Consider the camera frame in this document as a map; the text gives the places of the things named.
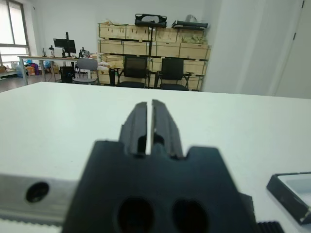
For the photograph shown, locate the wooden desk white legs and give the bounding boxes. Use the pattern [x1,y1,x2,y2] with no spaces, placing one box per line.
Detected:
[17,54,99,86]

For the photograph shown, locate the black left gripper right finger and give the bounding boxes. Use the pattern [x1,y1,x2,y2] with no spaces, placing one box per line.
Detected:
[150,99,184,159]

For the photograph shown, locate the white door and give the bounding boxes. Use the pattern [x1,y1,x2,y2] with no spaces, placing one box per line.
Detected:
[274,0,311,100]

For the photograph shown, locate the black bag white panel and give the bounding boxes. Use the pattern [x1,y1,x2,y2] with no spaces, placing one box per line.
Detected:
[135,13,168,28]

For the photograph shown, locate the pale wooden crate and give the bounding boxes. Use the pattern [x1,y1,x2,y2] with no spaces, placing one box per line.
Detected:
[183,59,210,75]
[147,56,163,73]
[153,27,181,44]
[101,53,126,69]
[98,68,111,85]
[188,74,205,92]
[122,41,152,56]
[125,25,152,42]
[98,23,127,41]
[152,41,181,58]
[179,43,211,60]
[98,40,124,54]

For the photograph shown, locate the open wooden crate green filling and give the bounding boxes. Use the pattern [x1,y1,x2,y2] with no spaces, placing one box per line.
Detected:
[178,29,209,46]

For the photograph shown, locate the black box white insert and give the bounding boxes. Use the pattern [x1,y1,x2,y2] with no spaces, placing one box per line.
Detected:
[266,171,311,225]

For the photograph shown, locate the black mesh office chair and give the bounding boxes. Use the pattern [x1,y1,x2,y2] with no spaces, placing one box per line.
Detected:
[116,55,151,88]
[156,57,193,92]

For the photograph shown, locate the black stand pole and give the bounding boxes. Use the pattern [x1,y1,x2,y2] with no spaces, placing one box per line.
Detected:
[149,24,154,58]

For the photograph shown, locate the grey chair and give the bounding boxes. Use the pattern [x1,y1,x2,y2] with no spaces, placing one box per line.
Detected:
[72,58,100,85]

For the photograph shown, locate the black computer tower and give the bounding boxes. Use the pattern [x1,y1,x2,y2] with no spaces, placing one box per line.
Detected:
[59,66,74,83]

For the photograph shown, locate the large window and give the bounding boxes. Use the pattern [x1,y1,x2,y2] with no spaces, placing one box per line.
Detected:
[0,0,31,64]

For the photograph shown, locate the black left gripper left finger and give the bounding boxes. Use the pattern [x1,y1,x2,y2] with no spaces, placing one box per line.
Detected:
[118,101,149,156]

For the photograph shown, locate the flat black case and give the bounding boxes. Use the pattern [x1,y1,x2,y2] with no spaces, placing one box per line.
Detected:
[171,19,209,29]

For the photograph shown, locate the black computer monitor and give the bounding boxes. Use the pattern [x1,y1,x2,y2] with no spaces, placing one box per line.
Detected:
[53,32,77,58]

